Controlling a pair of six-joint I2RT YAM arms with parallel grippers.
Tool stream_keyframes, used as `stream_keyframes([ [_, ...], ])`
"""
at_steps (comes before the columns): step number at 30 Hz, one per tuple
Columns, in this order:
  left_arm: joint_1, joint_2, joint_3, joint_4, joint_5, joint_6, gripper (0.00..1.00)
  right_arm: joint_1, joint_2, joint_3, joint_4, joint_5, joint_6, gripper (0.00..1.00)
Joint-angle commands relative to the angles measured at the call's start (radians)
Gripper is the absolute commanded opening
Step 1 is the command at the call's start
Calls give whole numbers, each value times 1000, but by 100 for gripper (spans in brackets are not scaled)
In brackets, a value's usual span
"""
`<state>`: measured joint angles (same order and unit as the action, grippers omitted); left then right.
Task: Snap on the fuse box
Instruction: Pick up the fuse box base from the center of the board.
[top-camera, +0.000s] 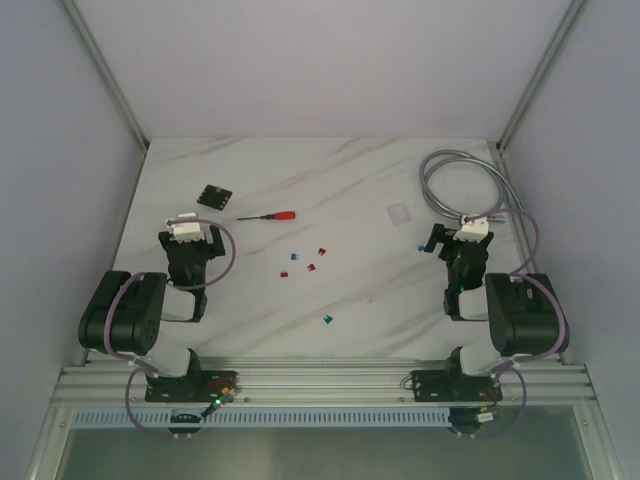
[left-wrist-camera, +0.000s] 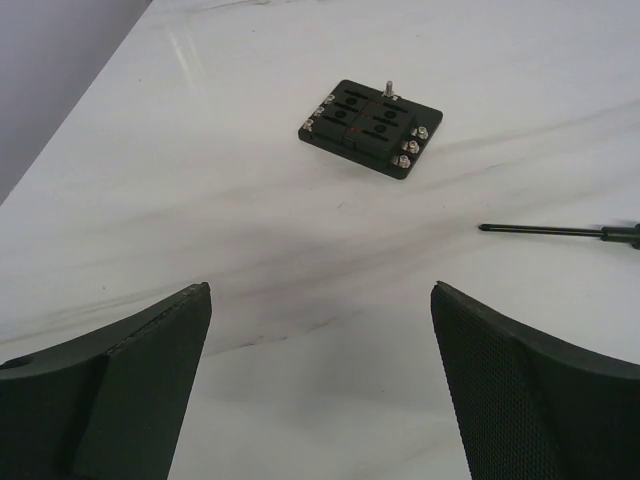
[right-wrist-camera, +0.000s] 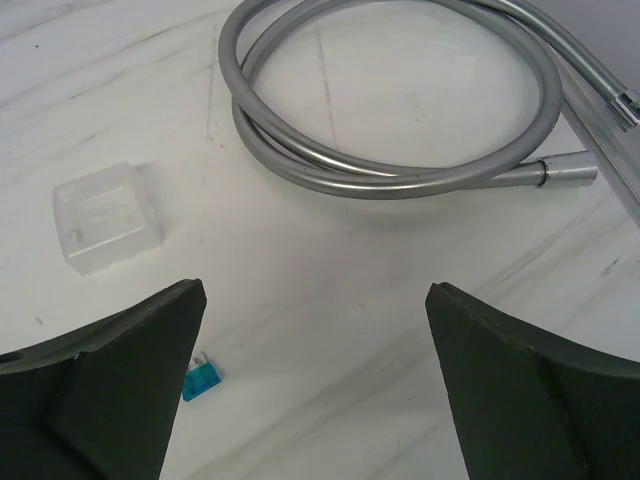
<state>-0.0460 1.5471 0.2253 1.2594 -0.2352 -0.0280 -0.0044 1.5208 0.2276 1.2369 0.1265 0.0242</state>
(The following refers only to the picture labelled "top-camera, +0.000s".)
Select aluminium front rail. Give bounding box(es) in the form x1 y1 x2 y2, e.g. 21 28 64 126
52 354 596 406

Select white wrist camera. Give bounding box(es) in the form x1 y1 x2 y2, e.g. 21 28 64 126
453 216 490 243
167 213 205 243

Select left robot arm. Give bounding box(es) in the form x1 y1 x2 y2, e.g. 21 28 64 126
78 222 226 402

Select red handled screwdriver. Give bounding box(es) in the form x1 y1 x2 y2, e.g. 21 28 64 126
238 211 296 221

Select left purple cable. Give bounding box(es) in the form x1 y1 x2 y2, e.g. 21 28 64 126
102 218 238 439

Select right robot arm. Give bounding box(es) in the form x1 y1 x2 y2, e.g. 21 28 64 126
424 224 570 399

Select grey coiled cable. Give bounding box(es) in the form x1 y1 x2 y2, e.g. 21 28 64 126
418 149 527 224

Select black fuse box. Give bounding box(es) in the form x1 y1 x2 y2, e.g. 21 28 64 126
197 184 232 211

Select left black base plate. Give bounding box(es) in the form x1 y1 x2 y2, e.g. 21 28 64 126
145 370 237 403

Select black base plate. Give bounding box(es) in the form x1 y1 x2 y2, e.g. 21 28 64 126
410 370 503 403
145 370 237 403

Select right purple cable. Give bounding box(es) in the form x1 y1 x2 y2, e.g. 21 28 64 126
459 208 570 441

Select slotted cable duct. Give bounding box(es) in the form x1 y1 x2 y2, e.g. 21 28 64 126
69 407 576 430

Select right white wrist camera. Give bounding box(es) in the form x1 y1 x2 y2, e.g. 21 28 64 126
453 216 490 243

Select clear plastic fuse box cover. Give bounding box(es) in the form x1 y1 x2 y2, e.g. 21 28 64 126
386 203 411 227

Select purple cable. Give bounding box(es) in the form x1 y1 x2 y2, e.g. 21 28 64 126
102 218 238 439
459 208 570 441

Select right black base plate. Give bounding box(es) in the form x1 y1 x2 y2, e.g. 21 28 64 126
410 370 503 403

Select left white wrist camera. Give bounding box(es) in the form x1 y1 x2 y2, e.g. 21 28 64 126
167 213 205 243

